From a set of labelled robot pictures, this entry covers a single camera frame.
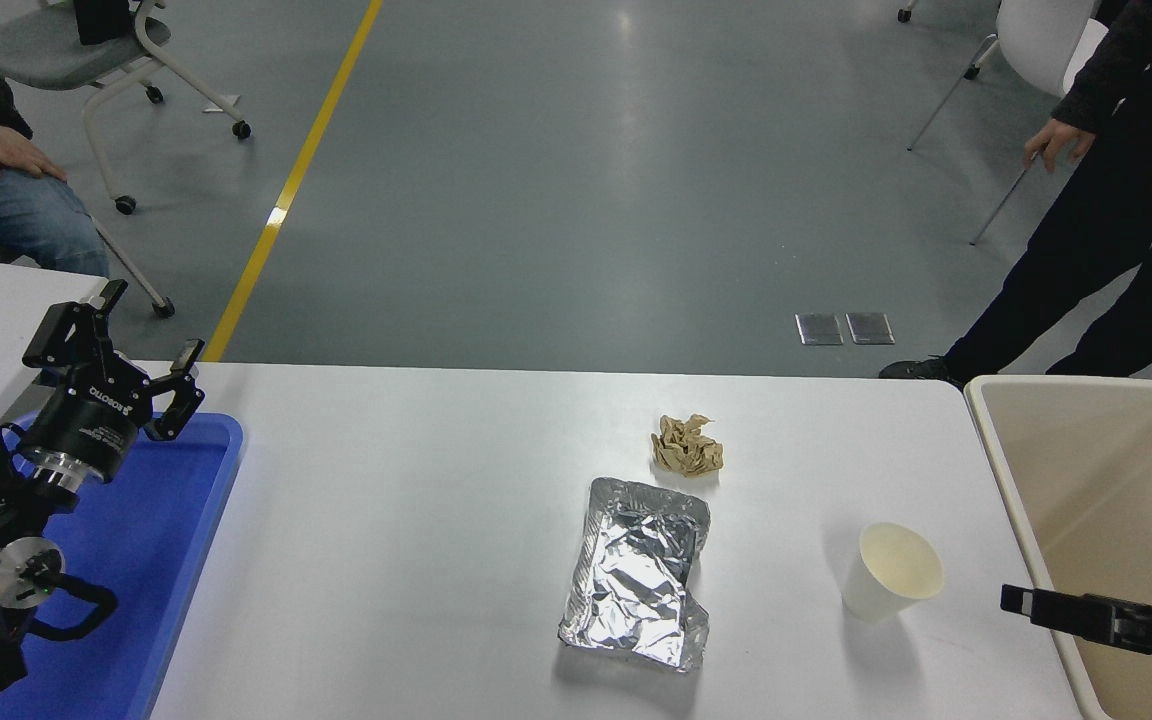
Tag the seated person's left hand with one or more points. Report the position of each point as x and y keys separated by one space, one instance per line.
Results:
x=11 y=150

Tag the blue plastic tray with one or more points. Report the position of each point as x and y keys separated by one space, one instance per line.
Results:
x=156 y=560

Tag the large pale plastic bin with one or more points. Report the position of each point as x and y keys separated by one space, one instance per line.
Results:
x=1116 y=480

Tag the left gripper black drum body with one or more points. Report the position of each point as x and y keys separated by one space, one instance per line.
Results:
x=86 y=425

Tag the tan paper ball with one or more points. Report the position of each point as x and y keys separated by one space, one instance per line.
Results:
x=686 y=450

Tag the silver foil tray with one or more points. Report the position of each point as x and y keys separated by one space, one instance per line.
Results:
x=636 y=580

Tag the white paper cup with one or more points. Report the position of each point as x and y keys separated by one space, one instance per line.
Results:
x=886 y=585

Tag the white shell chair metal legs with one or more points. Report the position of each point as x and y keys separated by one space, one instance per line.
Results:
x=1046 y=40

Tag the silver floor outlet plate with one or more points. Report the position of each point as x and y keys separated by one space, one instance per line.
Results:
x=870 y=328
x=819 y=329

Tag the seated person's wheeled chair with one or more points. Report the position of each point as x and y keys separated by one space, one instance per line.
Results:
x=165 y=309

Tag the standing person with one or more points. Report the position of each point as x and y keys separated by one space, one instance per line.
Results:
x=1116 y=250

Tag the standing person's right hand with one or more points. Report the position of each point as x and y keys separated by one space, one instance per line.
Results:
x=1064 y=142

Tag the black item on chair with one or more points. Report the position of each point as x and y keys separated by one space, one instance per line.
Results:
x=101 y=20

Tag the white caster chair base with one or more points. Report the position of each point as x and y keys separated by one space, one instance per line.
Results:
x=904 y=14

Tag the grey wheeled chair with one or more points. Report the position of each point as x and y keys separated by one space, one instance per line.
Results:
x=46 y=55

